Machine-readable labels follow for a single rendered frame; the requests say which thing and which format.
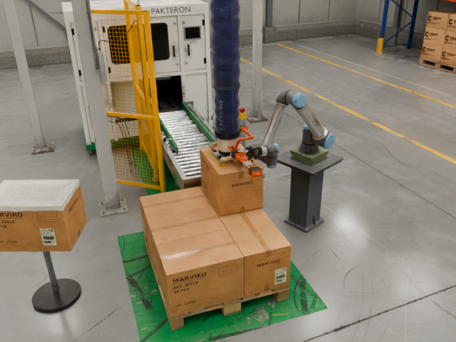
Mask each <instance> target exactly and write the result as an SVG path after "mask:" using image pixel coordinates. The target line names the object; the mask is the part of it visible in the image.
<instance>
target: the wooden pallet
mask: <svg viewBox="0 0 456 342"><path fill-rule="evenodd" d="M144 239H145V246H146V249H147V252H148V255H149V259H150V262H151V266H152V268H153V272H154V275H155V279H156V281H157V285H158V288H159V291H160V295H161V298H162V301H163V303H164V307H165V310H166V314H167V317H168V320H169V323H170V327H171V329H172V330H176V329H180V328H184V327H185V326H184V318H186V317H188V316H193V315H196V314H200V313H204V312H206V311H211V310H214V309H218V308H220V309H221V311H222V313H223V315H224V316H228V315H231V314H236V313H238V312H241V302H244V301H249V300H251V299H256V298H259V297H264V296H267V295H271V294H274V296H275V298H276V299H277V300H278V301H283V300H285V299H289V289H290V285H288V286H283V287H280V288H276V289H273V290H268V291H265V292H260V293H257V294H253V295H250V296H247V297H245V296H244V297H242V298H239V299H235V300H232V301H227V302H224V303H219V304H216V305H212V306H209V307H204V308H201V309H196V310H193V311H189V312H186V313H181V314H178V315H175V316H170V313H169V310H168V306H167V304H166V300H165V298H164V294H163V291H162V288H161V285H160V283H159V278H158V276H157V272H156V270H155V266H154V263H153V259H152V257H151V253H150V251H149V247H148V244H147V241H146V238H145V234H144Z"/></svg>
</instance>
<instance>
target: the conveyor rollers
mask: <svg viewBox="0 0 456 342"><path fill-rule="evenodd" d="M159 117H160V119H161V120H162V122H163V123H164V125H165V127H166V128H167V130H168V131H169V133H170V135H171V136H172V138H173V139H174V141H175V143H176V144H177V145H178V152H179V153H177V154H176V152H175V150H174V149H173V147H172V145H171V144H170V142H169V141H168V140H167V141H166V144H167V145H168V147H169V148H170V150H171V152H172V154H173V156H174V157H175V159H176V160H177V162H178V164H179V166H180V167H181V169H182V171H183V172H184V174H185V176H186V177H187V178H188V177H192V176H200V175H201V164H200V148H204V147H209V146H210V143H211V142H210V141H209V140H208V139H207V137H206V136H205V135H204V133H203V132H202V131H201V130H200V129H199V128H198V126H197V125H196V124H195V123H194V121H193V120H192V119H191V118H190V116H188V114H187V113H186V112H185V110H179V111H170V112H164V113H159ZM160 131H161V135H162V136H163V138H166V135H165V134H164V132H163V131H162V129H161V128H160ZM166 139H167V138H166Z"/></svg>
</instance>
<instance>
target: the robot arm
mask: <svg viewBox="0 0 456 342"><path fill-rule="evenodd" d="M288 104H290V105H292V106H293V108H294V109H295V110H296V111H297V113H298V114H299V115H300V117H301V119H302V120H303V121H304V122H305V125H304V126H303V135H302V143H301V145H300V147H299V151H300V152H302V153H306V154H314V153H317V152H318V151H319V147H318V146H320V147H323V148H324V149H329V148H331V147H332V146H333V144H334V142H335V135H334V134H331V133H330V132H329V131H328V130H327V129H326V128H325V127H322V125H321V123H320V122H319V121H318V119H317V117H316V116H315V115H314V113H313V112H312V110H311V109H310V108H309V106H308V104H307V103H306V97H305V95H303V94H302V93H298V92H296V91H293V90H285V91H283V92H282V93H281V94H280V95H279V96H278V97H277V99H276V106H275V109H274V112H273V115H272V117H271V120H270V122H269V125H268V128H267V131H266V133H265V136H264V139H263V141H262V144H261V146H259V147H257V148H254V149H253V148H252V147H249V148H248V147H246V148H245V149H243V148H240V150H239V151H237V152H245V153H246V155H247V156H246V157H247V160H250V159H251V158H254V159H258V160H260V161H262V162H264V163H265V164H267V167H268V168H276V167H277V160H278V153H280V147H279V145H278V144H277V143H274V144H272V142H273V140H274V137H275V135H276V132H277V129H278V126H279V124H280V121H281V118H282V116H283V113H284V110H285V108H286V107H287V106H288ZM248 156H249V157H248Z"/></svg>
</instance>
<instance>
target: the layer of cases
mask: <svg viewBox="0 0 456 342"><path fill-rule="evenodd" d="M139 199H140V209H141V215H142V225H143V231H144V234H145V238H146V241H147V244H148V247H149V251H150V253H151V257H152V259H153V263H154V266H155V270H156V272H157V276H158V278H159V283H160V285H161V289H162V291H163V294H164V298H165V300H166V304H167V306H168V310H169V313H170V316H175V315H178V314H183V313H186V312H189V311H193V310H196V309H201V308H204V307H209V306H212V305H216V304H219V303H224V302H227V301H232V300H235V299H239V298H242V297H244V296H245V297H247V296H250V295H255V294H257V293H260V292H265V291H268V290H273V289H276V288H280V287H283V286H288V285H289V281H290V257H291V245H290V243H289V242H288V241H287V239H286V238H285V237H284V236H283V235H282V233H281V232H280V231H279V229H278V228H277V227H276V226H275V225H274V224H273V222H272V221H271V220H270V218H269V217H268V216H267V215H266V214H265V212H264V211H263V210H262V208H257V209H254V210H247V211H243V212H237V213H233V214H227V215H223V216H221V215H220V214H219V212H218V211H217V209H216V208H215V206H214V204H213V203H212V201H211V200H210V198H209V197H208V195H207V193H206V192H205V190H204V188H203V187H202V186H198V187H192V188H188V189H181V190H177V191H170V192H165V193H158V194H155V195H148V196H143V197H139Z"/></svg>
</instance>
